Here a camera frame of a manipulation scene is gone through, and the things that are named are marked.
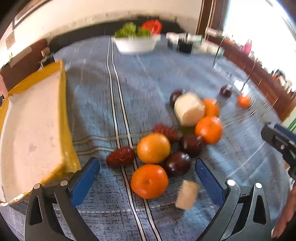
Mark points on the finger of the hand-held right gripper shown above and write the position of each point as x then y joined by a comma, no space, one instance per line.
277,141

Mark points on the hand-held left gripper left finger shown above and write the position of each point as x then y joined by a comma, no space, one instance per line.
85,180

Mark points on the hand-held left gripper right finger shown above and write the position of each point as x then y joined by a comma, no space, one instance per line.
208,180

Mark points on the small peeled sugarcane piece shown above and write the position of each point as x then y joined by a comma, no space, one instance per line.
187,194

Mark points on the dark purple plum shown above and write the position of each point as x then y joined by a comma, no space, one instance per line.
226,91
175,97
191,144
178,163

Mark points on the red date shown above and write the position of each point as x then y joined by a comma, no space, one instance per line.
120,157
165,132

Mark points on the small orange mandarin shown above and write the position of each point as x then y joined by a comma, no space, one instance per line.
244,100

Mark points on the large yellowish orange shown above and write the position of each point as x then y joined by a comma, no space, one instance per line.
153,148

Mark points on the large peeled sugarcane piece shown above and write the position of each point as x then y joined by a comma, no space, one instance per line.
189,109

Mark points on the yellow cardboard tray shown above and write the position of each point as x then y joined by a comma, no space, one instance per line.
30,129

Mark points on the person's right hand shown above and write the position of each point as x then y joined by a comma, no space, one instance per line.
286,215

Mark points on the thin metal rod stand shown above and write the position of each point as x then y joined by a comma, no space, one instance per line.
211,31
241,85

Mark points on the blue plaid blanket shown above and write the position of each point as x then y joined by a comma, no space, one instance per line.
92,104

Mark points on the white cloths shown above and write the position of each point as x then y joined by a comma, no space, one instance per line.
208,47

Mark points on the pink object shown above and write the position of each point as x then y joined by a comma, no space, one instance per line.
1,85

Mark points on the brown sofa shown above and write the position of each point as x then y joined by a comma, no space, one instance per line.
23,64

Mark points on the black cup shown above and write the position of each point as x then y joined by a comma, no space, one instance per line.
185,47

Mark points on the white bowl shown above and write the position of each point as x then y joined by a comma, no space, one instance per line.
136,45

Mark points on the black sofa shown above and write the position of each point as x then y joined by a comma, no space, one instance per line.
92,32

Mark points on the green lettuce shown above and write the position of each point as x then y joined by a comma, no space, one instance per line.
129,30

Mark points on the red plastic bag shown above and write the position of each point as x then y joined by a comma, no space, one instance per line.
152,26

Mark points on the brown wooden window frame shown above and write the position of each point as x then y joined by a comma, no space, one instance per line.
208,14

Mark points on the wall plaque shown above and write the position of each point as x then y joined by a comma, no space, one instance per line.
10,40

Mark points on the framed wall painting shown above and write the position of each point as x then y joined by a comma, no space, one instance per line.
23,14

